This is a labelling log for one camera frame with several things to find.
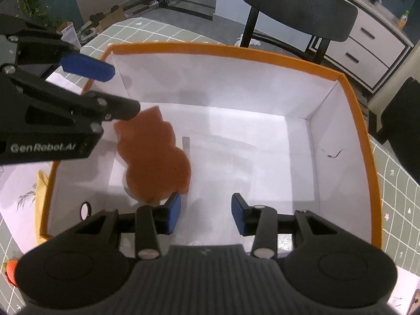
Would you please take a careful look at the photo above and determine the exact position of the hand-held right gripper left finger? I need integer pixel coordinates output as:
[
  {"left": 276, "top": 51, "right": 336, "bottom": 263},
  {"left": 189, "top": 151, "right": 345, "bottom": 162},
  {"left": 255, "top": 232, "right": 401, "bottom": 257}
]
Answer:
[{"left": 75, "top": 192, "right": 182, "bottom": 259}]

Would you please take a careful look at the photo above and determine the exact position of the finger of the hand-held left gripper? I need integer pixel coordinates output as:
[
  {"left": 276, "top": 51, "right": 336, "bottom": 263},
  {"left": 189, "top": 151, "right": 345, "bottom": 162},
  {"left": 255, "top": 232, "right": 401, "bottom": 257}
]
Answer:
[
  {"left": 0, "top": 66, "right": 141, "bottom": 141},
  {"left": 0, "top": 15, "right": 116, "bottom": 82}
]

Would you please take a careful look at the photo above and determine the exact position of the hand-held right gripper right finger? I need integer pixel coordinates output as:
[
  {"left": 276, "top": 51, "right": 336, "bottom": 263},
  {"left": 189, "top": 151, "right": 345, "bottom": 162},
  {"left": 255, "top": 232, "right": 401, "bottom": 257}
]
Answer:
[{"left": 231, "top": 193, "right": 339, "bottom": 258}]

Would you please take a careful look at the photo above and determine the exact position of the brown cat-shaped sponge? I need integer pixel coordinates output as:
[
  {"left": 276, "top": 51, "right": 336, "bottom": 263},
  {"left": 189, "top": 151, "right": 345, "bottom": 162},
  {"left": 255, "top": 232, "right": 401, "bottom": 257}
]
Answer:
[{"left": 113, "top": 105, "right": 192, "bottom": 204}]

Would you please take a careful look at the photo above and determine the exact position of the orange cardboard box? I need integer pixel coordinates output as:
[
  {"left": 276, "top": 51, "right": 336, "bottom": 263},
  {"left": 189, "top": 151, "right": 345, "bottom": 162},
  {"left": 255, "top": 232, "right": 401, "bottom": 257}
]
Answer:
[{"left": 35, "top": 41, "right": 384, "bottom": 250}]

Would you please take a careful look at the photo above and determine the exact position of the white desk calendar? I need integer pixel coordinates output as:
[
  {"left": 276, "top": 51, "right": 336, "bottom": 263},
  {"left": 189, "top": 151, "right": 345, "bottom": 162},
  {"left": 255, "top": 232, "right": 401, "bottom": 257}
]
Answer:
[{"left": 61, "top": 22, "right": 81, "bottom": 48}]

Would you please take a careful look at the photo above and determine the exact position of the yellow cloth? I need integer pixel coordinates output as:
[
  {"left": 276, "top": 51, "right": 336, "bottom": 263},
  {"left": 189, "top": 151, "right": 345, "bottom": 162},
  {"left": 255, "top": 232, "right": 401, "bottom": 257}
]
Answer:
[{"left": 35, "top": 170, "right": 52, "bottom": 201}]

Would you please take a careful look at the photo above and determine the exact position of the metal barbell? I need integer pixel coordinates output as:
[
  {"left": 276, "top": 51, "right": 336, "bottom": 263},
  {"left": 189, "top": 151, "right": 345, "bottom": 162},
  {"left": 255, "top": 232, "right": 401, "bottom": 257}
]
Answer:
[{"left": 124, "top": 0, "right": 179, "bottom": 18}]

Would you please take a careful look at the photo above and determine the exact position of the red strawberry toy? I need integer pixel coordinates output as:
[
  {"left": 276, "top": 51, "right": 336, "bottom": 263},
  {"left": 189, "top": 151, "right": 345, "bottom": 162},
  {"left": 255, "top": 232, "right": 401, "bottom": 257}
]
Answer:
[{"left": 3, "top": 260, "right": 19, "bottom": 287}]

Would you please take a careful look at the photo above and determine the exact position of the white crumpled tissue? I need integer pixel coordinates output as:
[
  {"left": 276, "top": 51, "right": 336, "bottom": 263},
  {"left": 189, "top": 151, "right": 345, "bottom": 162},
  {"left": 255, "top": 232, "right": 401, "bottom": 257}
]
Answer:
[{"left": 234, "top": 34, "right": 262, "bottom": 47}]

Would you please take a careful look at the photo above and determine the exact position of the green checked tablecloth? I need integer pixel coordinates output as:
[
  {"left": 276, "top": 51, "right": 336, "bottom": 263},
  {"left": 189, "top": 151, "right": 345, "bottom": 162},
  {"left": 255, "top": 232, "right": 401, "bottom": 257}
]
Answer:
[{"left": 0, "top": 16, "right": 420, "bottom": 315}]

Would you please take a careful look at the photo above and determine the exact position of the black wooden chair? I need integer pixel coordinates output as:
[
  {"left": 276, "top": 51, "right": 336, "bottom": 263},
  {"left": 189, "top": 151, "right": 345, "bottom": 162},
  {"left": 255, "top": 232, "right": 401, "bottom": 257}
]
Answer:
[
  {"left": 369, "top": 77, "right": 420, "bottom": 184},
  {"left": 239, "top": 0, "right": 358, "bottom": 65}
]

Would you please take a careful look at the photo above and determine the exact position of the white drawer dresser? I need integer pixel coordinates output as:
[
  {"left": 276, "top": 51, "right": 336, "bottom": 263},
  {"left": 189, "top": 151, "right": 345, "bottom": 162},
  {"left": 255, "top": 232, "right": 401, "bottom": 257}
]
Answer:
[{"left": 308, "top": 0, "right": 415, "bottom": 93}]

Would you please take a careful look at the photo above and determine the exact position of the orange bottle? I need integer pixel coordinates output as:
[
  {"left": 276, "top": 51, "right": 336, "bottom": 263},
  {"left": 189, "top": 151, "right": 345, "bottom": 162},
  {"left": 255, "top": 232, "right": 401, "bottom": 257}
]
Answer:
[{"left": 397, "top": 9, "right": 410, "bottom": 30}]

